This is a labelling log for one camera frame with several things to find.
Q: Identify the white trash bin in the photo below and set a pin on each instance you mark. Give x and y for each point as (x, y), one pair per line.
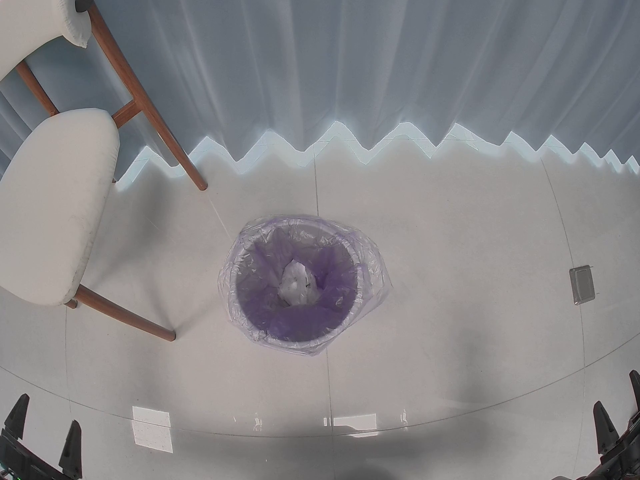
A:
(345, 324)

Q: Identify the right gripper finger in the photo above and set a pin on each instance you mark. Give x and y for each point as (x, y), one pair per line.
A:
(635, 387)
(603, 430)

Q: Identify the white cushioned wooden chair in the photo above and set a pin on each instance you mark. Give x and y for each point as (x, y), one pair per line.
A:
(55, 198)

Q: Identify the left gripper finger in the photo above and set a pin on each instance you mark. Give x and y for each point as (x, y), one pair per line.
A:
(72, 452)
(18, 416)

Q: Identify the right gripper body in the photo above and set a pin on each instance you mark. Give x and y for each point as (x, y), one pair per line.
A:
(622, 458)

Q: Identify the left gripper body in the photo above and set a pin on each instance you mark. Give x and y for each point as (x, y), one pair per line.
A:
(22, 455)

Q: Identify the crumpled white paper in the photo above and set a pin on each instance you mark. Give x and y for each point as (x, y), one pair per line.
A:
(298, 284)

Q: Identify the purple plastic bag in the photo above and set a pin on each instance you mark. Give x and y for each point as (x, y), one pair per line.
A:
(260, 273)

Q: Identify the white curtain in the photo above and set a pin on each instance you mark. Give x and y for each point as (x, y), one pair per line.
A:
(350, 53)

